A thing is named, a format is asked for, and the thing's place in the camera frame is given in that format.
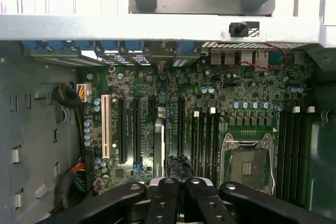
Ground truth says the open dark PC case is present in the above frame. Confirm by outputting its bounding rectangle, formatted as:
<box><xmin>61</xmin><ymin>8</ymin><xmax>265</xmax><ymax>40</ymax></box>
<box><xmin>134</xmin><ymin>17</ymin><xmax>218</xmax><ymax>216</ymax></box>
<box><xmin>0</xmin><ymin>14</ymin><xmax>336</xmax><ymax>224</ymax></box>

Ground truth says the CPU socket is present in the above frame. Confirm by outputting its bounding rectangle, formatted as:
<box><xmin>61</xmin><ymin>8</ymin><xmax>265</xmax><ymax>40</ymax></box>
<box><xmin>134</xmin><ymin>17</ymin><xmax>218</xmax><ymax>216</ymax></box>
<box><xmin>219</xmin><ymin>131</ymin><xmax>277</xmax><ymax>196</ymax></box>

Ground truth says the black RAM slot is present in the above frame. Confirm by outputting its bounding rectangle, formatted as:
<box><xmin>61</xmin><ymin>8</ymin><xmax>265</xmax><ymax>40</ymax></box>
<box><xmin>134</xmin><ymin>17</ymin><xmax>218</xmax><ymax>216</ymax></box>
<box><xmin>191</xmin><ymin>111</ymin><xmax>198</xmax><ymax>180</ymax></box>
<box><xmin>278</xmin><ymin>108</ymin><xmax>285</xmax><ymax>198</ymax></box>
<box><xmin>285</xmin><ymin>108</ymin><xmax>292</xmax><ymax>198</ymax></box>
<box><xmin>301</xmin><ymin>105</ymin><xmax>316</xmax><ymax>200</ymax></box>
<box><xmin>212</xmin><ymin>107</ymin><xmax>219</xmax><ymax>180</ymax></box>
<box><xmin>205</xmin><ymin>107</ymin><xmax>212</xmax><ymax>180</ymax></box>
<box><xmin>198</xmin><ymin>111</ymin><xmax>205</xmax><ymax>180</ymax></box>
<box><xmin>292</xmin><ymin>105</ymin><xmax>300</xmax><ymax>199</ymax></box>

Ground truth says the multicolour power cable bundle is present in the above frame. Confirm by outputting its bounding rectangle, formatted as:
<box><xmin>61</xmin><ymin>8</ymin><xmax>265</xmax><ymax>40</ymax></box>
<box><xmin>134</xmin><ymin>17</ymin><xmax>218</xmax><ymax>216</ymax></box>
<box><xmin>51</xmin><ymin>155</ymin><xmax>97</xmax><ymax>214</ymax></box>

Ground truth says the green motherboard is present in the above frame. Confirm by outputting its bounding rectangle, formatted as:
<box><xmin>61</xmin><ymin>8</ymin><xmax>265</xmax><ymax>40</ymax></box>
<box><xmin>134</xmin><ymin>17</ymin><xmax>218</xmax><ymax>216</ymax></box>
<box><xmin>78</xmin><ymin>58</ymin><xmax>316</xmax><ymax>209</ymax></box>

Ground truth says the black rear panel latch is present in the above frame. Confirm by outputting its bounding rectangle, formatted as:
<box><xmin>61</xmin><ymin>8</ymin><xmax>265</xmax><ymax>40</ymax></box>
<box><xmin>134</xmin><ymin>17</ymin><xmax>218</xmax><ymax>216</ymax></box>
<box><xmin>229</xmin><ymin>21</ymin><xmax>260</xmax><ymax>38</ymax></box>

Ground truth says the red looped wire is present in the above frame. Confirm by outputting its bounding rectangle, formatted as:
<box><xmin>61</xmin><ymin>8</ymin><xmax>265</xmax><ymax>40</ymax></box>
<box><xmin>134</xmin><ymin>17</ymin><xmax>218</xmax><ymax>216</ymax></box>
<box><xmin>212</xmin><ymin>42</ymin><xmax>289</xmax><ymax>81</ymax></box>

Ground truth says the black sleeved power cable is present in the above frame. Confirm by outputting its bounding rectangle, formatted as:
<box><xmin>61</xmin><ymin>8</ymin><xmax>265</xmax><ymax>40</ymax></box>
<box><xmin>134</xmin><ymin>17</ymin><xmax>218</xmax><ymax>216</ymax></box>
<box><xmin>52</xmin><ymin>83</ymin><xmax>93</xmax><ymax>162</ymax></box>

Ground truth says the long expansion slot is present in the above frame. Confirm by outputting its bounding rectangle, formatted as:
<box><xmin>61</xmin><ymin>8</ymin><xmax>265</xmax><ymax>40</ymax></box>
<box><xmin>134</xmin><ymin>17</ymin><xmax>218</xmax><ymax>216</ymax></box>
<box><xmin>132</xmin><ymin>99</ymin><xmax>140</xmax><ymax>164</ymax></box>
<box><xmin>119</xmin><ymin>97</ymin><xmax>127</xmax><ymax>164</ymax></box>

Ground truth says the white PCI slot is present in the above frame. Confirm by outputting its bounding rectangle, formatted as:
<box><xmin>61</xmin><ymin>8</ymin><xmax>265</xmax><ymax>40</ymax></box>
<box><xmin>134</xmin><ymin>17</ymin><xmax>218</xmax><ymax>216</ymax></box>
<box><xmin>100</xmin><ymin>93</ymin><xmax>111</xmax><ymax>159</ymax></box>

